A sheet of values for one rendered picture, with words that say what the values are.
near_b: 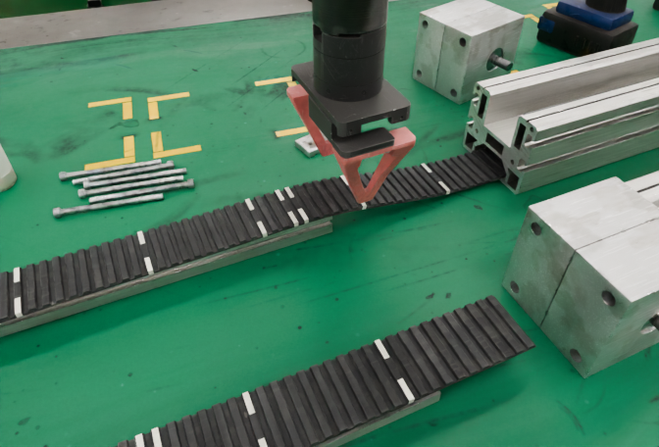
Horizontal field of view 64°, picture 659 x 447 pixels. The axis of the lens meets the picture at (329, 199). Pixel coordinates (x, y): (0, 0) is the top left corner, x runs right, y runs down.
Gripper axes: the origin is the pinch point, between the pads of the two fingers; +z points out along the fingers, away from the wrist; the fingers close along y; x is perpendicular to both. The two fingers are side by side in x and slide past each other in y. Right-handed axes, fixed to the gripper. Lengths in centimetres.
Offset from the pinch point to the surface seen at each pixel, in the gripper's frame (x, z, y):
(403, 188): -6.2, 3.8, -1.0
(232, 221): 11.4, 2.0, -0.1
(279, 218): 7.4, 2.0, -1.6
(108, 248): 22.1, 2.1, 1.3
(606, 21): -47.6, -0.7, 13.7
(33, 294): 28.1, 2.1, -1.4
